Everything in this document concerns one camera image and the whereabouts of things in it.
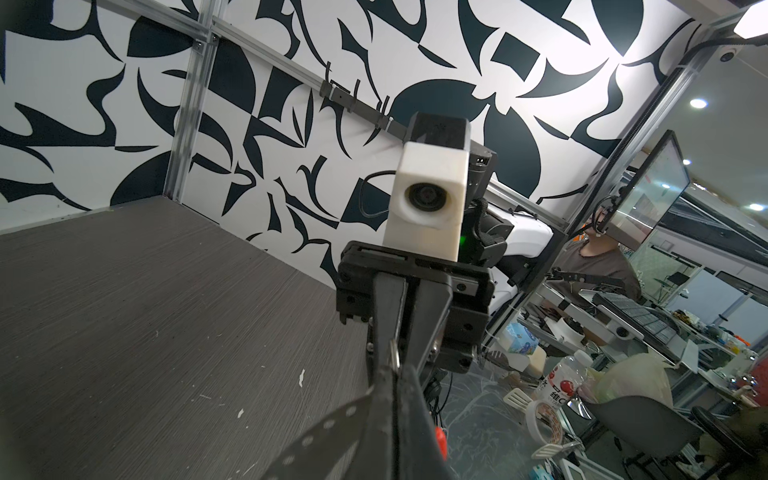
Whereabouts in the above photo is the computer monitor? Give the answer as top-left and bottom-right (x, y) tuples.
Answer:
(600, 130), (691, 250)

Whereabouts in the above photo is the grey office chair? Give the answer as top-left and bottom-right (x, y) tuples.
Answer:
(581, 396), (704, 479)

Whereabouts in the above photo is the black wall hook rack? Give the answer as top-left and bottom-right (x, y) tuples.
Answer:
(319, 61), (407, 141)

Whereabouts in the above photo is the plastic bottle red label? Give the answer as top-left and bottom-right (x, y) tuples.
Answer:
(533, 350), (593, 409)

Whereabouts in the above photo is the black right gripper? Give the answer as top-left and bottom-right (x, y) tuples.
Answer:
(336, 241), (494, 384)

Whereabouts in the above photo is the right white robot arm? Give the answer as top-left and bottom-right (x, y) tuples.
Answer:
(336, 141), (554, 377)

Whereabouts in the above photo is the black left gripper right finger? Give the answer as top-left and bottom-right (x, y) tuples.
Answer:
(393, 365), (453, 480)

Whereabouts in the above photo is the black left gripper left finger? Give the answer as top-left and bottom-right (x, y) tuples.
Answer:
(353, 367), (396, 479)

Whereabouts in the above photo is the seated person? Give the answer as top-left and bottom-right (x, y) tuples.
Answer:
(554, 226), (641, 301)

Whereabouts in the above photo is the black keyboard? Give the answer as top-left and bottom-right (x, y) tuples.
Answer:
(592, 292), (687, 364)

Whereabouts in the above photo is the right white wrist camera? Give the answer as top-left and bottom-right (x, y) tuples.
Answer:
(383, 112), (471, 261)

